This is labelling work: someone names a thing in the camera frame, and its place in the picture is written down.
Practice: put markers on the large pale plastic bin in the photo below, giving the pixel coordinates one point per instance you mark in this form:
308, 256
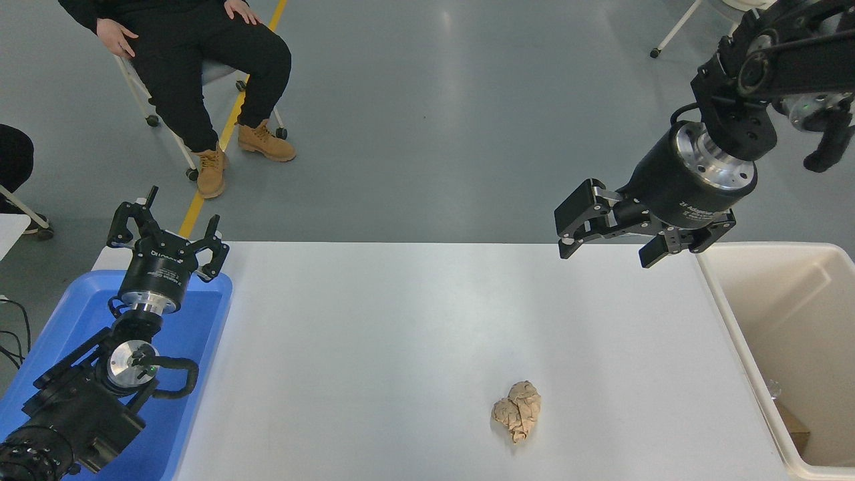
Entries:
795, 314

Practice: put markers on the clear plastic scrap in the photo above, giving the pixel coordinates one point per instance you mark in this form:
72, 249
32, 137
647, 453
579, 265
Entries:
775, 389

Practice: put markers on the seated person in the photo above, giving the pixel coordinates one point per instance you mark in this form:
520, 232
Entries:
180, 67

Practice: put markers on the person's left hand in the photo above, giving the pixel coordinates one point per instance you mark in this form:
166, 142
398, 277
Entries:
240, 8

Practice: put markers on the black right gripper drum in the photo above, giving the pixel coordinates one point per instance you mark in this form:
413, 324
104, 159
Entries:
661, 187

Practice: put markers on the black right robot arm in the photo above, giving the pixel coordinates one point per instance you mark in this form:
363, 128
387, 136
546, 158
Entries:
741, 113

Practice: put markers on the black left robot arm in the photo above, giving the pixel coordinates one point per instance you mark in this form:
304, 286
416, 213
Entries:
73, 407

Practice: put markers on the small white table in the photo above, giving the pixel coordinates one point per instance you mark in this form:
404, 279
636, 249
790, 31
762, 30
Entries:
10, 234

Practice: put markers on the white wheeled chair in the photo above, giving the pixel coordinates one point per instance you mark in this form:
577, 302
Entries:
217, 72
676, 28
27, 215

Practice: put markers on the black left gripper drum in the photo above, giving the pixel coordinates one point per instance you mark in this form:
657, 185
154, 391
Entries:
160, 267

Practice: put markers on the tan paper ball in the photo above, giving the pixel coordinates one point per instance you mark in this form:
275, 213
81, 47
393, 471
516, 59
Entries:
520, 411

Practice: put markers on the blue plastic tray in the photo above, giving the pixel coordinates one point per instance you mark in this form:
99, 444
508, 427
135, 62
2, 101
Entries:
194, 321

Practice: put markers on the person's right hand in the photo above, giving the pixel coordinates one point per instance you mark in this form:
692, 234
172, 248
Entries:
115, 35

